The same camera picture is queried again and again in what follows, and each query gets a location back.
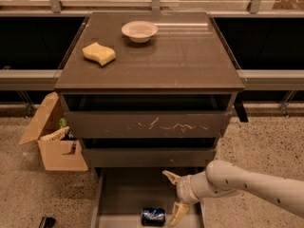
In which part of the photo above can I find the white ceramic bowl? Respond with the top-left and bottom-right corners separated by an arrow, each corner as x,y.
122,21 -> 158,43

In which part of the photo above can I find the open bottom grey drawer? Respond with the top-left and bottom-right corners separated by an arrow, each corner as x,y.
90,167 -> 205,228

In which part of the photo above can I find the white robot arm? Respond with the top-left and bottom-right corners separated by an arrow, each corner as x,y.
162,160 -> 304,227

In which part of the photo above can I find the dark grey drawer cabinet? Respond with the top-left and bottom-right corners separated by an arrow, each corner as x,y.
53,11 -> 250,228

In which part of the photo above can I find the blue pepsi can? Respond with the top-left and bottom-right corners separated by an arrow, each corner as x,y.
141,207 -> 166,227

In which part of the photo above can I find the open cardboard box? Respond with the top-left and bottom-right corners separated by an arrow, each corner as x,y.
19,92 -> 88,171

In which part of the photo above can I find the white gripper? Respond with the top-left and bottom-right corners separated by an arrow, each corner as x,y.
162,170 -> 208,227

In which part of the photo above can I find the top grey drawer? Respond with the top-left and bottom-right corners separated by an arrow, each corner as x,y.
61,93 -> 235,139

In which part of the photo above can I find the yellow sponge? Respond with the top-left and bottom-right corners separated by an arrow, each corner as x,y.
83,43 -> 116,67

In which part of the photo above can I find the middle grey drawer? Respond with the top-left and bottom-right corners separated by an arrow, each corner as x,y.
81,138 -> 217,167

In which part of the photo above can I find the black object on floor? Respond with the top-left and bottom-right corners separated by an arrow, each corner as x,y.
38,217 -> 56,228

